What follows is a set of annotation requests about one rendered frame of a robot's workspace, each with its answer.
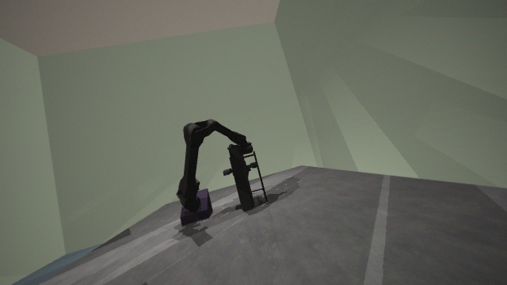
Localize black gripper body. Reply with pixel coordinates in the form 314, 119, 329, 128
223, 158, 257, 176

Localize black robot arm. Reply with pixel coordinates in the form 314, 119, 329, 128
176, 120, 253, 212

